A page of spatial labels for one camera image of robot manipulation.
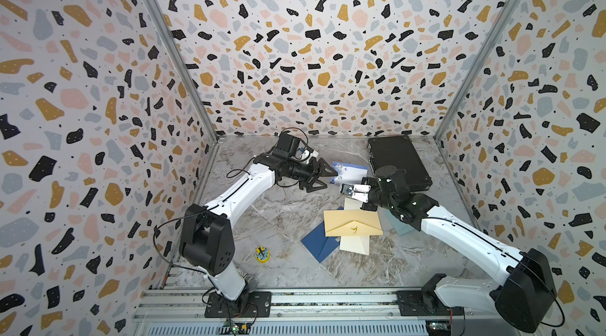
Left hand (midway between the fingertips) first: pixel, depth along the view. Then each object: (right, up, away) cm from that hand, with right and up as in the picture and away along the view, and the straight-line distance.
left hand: (335, 179), depth 76 cm
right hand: (+7, -2, +4) cm, 9 cm away
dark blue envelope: (-5, -25, +10) cm, 27 cm away
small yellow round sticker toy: (-25, -27, +7) cm, 38 cm away
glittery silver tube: (-27, -33, -1) cm, 42 cm away
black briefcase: (+34, +9, +37) cm, 51 cm away
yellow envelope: (+7, -17, +12) cm, 22 cm away
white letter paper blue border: (+5, +1, +6) cm, 8 cm away
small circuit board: (-30, -44, -5) cm, 54 cm away
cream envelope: (+8, -25, +12) cm, 29 cm away
